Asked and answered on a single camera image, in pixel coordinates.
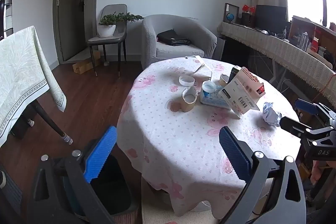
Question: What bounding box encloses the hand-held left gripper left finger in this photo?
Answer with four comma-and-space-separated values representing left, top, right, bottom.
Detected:
28, 125, 124, 224

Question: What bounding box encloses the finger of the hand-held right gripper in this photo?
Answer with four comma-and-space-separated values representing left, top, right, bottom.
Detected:
279, 116, 336, 140
294, 98, 336, 126

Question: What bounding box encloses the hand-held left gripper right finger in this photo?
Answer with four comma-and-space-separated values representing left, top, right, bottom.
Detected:
218, 126, 307, 224

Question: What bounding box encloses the white paper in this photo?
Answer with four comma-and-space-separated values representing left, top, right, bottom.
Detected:
262, 102, 282, 126

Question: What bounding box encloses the dark teal trash bin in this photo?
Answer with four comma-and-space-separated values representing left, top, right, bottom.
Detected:
63, 154, 132, 216

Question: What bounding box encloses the blue tissue packet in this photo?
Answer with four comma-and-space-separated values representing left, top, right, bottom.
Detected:
199, 91, 231, 109

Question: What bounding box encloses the pink printed tablecloth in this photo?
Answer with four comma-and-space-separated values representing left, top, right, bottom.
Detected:
116, 56, 301, 219

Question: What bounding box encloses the beige fringed desk cloth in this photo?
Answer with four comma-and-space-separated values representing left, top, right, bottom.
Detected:
217, 22, 336, 109

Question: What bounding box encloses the white printed carton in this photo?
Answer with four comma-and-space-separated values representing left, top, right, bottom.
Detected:
220, 67, 266, 119

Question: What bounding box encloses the black table leg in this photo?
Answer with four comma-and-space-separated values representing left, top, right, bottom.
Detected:
29, 101, 73, 145

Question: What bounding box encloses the torn cardboard tube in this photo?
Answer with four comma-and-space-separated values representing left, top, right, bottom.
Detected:
182, 87, 198, 112

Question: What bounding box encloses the short cardboard tube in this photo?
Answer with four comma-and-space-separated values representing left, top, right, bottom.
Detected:
219, 73, 231, 86

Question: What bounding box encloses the white round lid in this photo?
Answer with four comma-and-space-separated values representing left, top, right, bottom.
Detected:
179, 76, 195, 86

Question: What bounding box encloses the cardboard box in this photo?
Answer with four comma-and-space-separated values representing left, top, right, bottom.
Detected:
72, 50, 101, 74

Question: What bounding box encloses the grey ribbed floor mat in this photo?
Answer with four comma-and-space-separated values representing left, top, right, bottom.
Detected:
0, 169, 24, 215

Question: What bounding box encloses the black monitor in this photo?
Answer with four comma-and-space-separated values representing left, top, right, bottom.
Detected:
255, 5, 287, 30

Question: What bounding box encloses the dark brown box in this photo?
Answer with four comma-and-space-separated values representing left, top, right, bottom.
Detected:
241, 12, 256, 26

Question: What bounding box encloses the grey armchair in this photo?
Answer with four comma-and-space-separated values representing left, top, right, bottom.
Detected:
141, 14, 218, 69

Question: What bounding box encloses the grey dining chair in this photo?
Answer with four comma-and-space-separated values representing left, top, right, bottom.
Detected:
87, 4, 128, 77

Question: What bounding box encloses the pale green patterned tablecloth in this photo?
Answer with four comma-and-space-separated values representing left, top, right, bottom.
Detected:
0, 26, 67, 147

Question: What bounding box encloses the potted plant in white pot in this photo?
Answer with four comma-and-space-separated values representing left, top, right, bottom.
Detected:
98, 12, 144, 38

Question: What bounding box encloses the black bag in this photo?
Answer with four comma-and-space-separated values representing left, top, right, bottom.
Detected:
157, 29, 192, 46

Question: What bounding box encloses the grey door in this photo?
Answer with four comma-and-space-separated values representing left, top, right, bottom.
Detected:
54, 0, 88, 62

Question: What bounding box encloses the dark wooden chair back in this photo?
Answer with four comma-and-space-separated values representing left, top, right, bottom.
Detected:
0, 0, 13, 39

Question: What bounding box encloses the wooden picture frame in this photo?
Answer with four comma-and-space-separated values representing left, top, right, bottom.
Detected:
223, 3, 240, 25

